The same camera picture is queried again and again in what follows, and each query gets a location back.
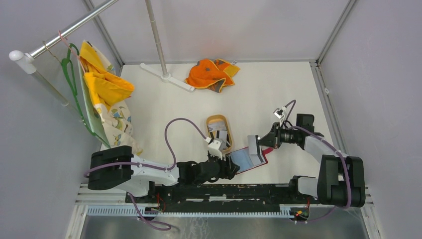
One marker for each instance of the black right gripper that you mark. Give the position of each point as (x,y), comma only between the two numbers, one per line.
(272,138)

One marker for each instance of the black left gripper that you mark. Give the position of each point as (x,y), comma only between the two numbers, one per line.
(228,169)

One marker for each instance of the white card black stripe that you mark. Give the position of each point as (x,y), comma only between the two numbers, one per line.
(255,152)

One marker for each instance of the red leather card holder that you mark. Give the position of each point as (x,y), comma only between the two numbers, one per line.
(247,161)

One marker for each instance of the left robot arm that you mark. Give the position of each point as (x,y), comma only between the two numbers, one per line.
(118,168)

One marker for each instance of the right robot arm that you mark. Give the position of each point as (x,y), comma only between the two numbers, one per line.
(340,180)

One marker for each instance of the silver VIP card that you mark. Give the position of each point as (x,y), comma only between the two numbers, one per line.
(217,126)

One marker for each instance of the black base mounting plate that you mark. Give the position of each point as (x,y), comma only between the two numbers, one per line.
(225,198)

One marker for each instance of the orange yellow cloth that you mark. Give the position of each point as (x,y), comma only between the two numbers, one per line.
(212,74)

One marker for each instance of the white rack stand base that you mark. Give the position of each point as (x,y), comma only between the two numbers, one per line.
(167,78)

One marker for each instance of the yellow patterned hanging cloth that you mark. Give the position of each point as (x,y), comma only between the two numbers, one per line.
(107,93)

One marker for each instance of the vertical metal pole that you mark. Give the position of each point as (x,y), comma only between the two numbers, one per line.
(156,36)

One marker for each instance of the green clothes hanger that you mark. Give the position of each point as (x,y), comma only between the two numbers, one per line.
(87,113)

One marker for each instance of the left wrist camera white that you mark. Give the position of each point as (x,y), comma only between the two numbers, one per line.
(214,147)

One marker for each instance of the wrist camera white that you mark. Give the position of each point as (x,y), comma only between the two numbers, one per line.
(214,147)
(280,113)

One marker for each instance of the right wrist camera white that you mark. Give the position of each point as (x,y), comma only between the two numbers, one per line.
(280,113)

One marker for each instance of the metal hanging rail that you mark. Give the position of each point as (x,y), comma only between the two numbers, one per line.
(25,60)

